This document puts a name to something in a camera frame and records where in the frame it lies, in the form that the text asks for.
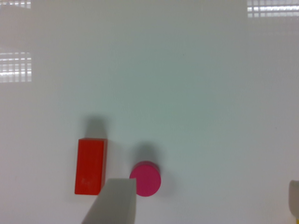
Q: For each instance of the pink round cylinder block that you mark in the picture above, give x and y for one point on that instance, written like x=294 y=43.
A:
x=148 y=178

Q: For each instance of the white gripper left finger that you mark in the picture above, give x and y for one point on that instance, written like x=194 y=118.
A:
x=115 y=204

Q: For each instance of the red rectangular block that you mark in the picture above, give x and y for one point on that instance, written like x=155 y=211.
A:
x=91 y=166

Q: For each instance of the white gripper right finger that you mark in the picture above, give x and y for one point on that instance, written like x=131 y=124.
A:
x=294 y=197

